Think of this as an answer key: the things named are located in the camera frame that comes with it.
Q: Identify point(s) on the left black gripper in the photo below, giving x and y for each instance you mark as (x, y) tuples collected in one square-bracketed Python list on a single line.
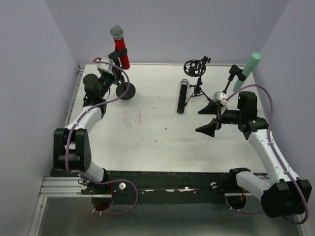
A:
[(115, 64)]

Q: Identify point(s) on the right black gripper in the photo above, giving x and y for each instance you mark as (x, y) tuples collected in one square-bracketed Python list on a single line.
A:
[(219, 118)]

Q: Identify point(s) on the black round-base stand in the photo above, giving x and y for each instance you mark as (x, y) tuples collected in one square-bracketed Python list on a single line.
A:
[(234, 71), (120, 89)]

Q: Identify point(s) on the black glitter microphone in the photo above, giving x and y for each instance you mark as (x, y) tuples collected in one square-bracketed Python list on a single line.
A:
[(182, 96)]

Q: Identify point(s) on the red glitter microphone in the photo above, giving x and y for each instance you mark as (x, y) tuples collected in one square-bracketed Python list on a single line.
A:
[(118, 35)]

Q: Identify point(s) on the black tripod shock-mount stand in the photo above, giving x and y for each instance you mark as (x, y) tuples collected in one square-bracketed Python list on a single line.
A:
[(196, 68)]

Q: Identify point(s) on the mint green toy microphone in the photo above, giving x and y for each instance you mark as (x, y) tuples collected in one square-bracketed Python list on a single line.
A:
[(251, 64)]

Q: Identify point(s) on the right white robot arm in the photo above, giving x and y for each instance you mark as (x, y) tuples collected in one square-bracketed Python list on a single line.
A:
[(285, 193)]

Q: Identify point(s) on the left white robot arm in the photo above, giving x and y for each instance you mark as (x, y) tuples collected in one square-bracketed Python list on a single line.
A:
[(71, 145)]

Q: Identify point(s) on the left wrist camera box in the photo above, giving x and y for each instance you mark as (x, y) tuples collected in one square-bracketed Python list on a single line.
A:
[(104, 65)]

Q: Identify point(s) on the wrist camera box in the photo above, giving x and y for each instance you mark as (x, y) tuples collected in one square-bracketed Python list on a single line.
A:
[(220, 99), (104, 65)]

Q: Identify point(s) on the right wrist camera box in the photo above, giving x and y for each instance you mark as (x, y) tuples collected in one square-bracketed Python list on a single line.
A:
[(220, 99)]

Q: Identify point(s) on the black front mounting rail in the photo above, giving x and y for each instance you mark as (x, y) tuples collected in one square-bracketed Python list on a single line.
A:
[(159, 188)]

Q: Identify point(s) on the aluminium extrusion frame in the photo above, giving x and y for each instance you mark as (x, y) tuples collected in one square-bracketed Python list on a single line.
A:
[(57, 187)]

